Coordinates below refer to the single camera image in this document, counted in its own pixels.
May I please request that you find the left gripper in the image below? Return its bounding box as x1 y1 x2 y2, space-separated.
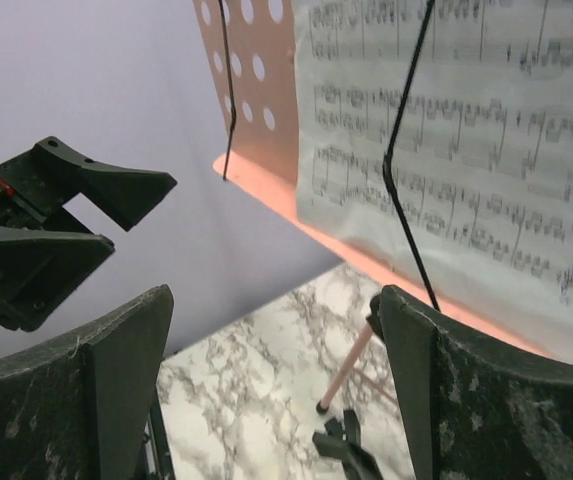
0 136 177 332

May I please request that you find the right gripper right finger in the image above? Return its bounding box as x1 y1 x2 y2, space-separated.
368 285 573 480

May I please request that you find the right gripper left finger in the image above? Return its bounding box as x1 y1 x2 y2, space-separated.
0 285 174 479

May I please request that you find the printed sheet music page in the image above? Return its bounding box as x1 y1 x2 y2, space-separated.
293 0 573 371

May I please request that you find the pink folding music stand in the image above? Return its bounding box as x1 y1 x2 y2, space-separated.
190 0 573 414

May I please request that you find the black microphone desk stand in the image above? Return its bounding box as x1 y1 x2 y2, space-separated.
312 409 383 480

